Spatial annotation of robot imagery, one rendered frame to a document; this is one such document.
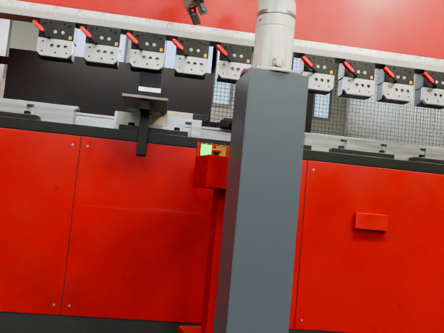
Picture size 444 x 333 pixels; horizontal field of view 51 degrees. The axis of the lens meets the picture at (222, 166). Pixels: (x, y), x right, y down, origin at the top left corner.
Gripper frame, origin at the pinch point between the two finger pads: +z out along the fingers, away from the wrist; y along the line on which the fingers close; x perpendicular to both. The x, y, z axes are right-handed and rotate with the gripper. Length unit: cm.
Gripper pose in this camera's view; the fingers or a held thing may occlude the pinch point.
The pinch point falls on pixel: (199, 16)
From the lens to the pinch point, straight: 189.8
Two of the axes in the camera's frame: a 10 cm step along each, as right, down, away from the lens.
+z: 3.6, 9.3, 0.1
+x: 8.7, -3.4, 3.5
